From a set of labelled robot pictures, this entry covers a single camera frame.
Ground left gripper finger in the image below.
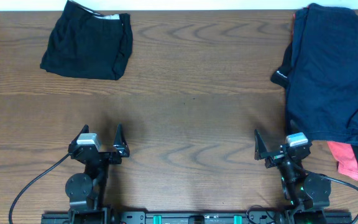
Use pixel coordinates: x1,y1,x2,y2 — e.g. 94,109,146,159
78,124,89,136
113,123,129,156

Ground navy blue shorts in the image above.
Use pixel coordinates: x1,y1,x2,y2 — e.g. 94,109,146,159
286,4,358,145

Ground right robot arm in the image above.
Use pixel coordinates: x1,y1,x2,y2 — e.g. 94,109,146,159
254,130,331,223

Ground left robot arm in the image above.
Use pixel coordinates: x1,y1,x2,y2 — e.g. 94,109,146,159
65,124,130,224

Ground red garment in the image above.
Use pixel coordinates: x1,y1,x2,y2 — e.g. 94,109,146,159
327,141,358,181

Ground folded black shorts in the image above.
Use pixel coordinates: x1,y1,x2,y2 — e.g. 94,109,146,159
40,1,133,80

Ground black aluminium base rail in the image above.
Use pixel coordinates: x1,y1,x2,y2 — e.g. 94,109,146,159
40,210,353,224

